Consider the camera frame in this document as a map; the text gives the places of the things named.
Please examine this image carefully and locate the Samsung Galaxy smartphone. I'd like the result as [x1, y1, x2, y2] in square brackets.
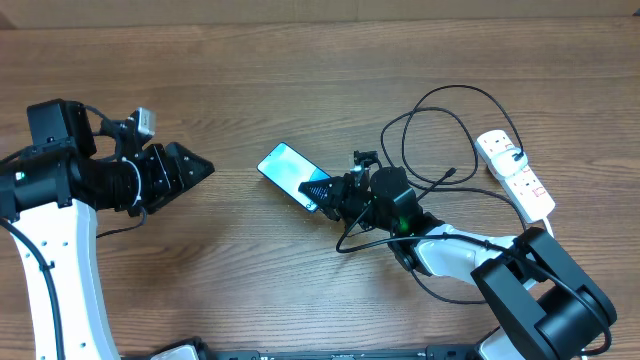
[257, 142, 329, 213]

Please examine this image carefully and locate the white power strip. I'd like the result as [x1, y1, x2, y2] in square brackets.
[475, 130, 555, 224]

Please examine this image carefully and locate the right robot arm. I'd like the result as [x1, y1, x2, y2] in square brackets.
[299, 152, 617, 360]

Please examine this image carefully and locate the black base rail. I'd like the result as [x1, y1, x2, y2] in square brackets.
[122, 337, 482, 360]

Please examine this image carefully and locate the white USB charger plug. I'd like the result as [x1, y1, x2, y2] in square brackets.
[489, 148, 528, 180]

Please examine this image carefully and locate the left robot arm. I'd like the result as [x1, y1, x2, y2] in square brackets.
[1, 99, 215, 359]

